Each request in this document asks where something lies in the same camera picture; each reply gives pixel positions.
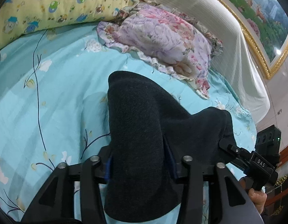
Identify black knit pants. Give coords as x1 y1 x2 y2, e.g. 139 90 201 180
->
104 71 236 223

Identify person's right hand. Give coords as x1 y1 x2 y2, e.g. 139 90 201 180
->
239 177 267 214

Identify wooden glass cabinet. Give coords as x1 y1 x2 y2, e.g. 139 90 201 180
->
264 146 288 216

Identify light blue floral bedsheet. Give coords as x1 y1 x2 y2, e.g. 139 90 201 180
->
0 23 256 221

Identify white ribbed headboard cover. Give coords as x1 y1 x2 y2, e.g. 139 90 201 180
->
150 0 270 123

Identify pink purple floral pillow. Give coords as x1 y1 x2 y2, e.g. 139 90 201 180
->
96 2 213 99

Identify gold framed landscape painting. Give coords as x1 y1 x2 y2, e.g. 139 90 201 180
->
218 0 288 79

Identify yellow cartoon print pillow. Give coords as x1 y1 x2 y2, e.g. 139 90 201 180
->
0 0 131 50

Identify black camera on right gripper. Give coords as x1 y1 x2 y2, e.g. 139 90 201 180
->
255 125 281 155

